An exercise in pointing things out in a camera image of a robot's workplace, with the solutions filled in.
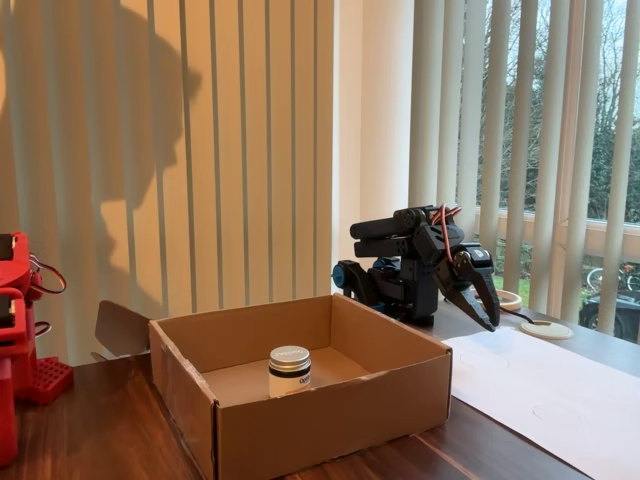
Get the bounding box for round white cable grommet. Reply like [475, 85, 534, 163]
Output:
[519, 319, 575, 342]

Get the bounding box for black blue table clamp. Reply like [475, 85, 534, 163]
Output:
[333, 259, 381, 307]

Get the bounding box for vertical window blinds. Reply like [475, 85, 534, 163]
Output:
[408, 0, 640, 344]
[0, 0, 335, 366]

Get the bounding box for thin black grommet cable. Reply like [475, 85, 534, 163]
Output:
[493, 299, 539, 326]

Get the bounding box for bicycle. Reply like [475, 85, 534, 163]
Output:
[584, 263, 640, 295]

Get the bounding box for open brown cardboard box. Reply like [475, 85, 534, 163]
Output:
[92, 293, 454, 480]

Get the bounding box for white paper sheet with circles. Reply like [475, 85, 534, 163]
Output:
[442, 327, 640, 480]

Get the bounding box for beige window frame rail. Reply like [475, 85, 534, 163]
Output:
[474, 205, 640, 257]

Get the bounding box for masking tape roll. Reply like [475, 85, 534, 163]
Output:
[487, 288, 524, 310]

